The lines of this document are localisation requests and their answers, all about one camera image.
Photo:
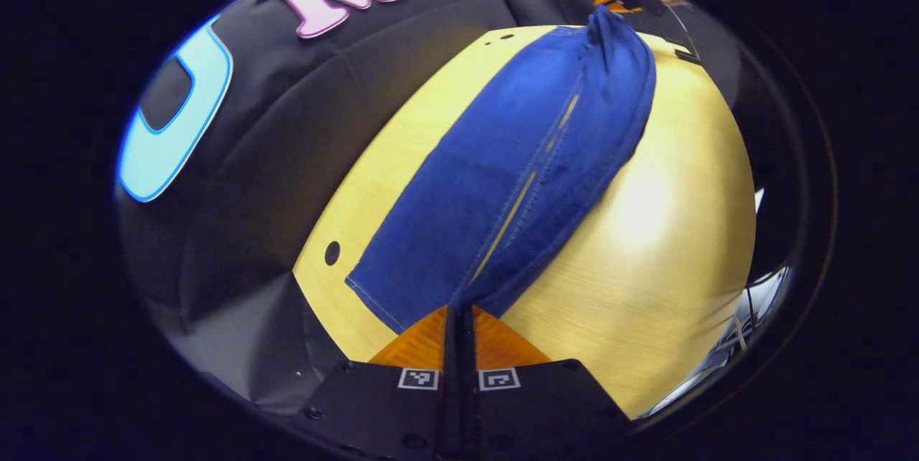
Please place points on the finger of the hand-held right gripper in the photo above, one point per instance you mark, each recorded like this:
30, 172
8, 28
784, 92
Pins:
610, 1

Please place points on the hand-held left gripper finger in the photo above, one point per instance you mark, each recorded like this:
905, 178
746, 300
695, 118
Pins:
452, 389
467, 389

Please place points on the blue denim jeans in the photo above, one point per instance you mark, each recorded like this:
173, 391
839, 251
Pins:
517, 159

